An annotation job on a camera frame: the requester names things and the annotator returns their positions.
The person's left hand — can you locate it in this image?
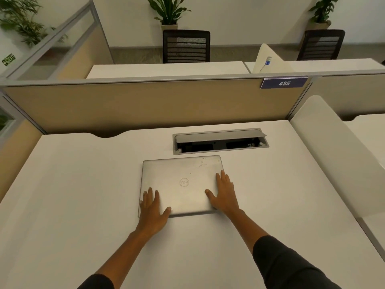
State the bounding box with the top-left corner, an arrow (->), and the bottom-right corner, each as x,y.
138,187 -> 172,234

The person's right hand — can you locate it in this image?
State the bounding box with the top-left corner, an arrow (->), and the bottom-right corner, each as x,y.
205,170 -> 241,216

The silver laptop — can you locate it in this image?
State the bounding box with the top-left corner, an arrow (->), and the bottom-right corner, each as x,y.
138,155 -> 225,219

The person's right forearm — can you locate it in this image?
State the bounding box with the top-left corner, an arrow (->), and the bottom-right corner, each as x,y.
226,208 -> 342,289

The person's left forearm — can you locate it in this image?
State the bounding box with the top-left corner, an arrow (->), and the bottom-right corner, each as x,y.
77,228 -> 152,289

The beige desk partition panel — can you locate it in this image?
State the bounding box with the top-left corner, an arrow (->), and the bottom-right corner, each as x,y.
0,73 -> 323,139

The large white desk divider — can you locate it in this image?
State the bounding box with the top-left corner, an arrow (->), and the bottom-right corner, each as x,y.
289,95 -> 385,219

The blue desk number sign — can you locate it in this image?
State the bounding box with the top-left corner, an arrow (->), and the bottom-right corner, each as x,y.
260,76 -> 309,90

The beige side partition panel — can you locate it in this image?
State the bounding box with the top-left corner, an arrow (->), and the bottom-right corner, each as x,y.
0,93 -> 46,203

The black mesh office chair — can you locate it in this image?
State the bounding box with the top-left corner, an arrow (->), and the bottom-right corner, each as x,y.
297,29 -> 346,61
162,29 -> 211,64

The glass-topped partition panel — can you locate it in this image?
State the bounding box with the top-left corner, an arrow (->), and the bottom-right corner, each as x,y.
0,0 -> 115,82

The broad-leaf green potted plant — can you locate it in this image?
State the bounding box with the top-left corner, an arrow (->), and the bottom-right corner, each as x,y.
145,0 -> 192,25
308,0 -> 345,24

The feathery green plant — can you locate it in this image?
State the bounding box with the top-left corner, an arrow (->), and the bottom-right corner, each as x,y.
0,0 -> 68,48

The grey desk cable box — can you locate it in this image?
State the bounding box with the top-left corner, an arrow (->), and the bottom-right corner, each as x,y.
172,128 -> 271,156

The white cable with blue plug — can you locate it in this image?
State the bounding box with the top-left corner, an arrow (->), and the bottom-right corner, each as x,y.
259,56 -> 273,72

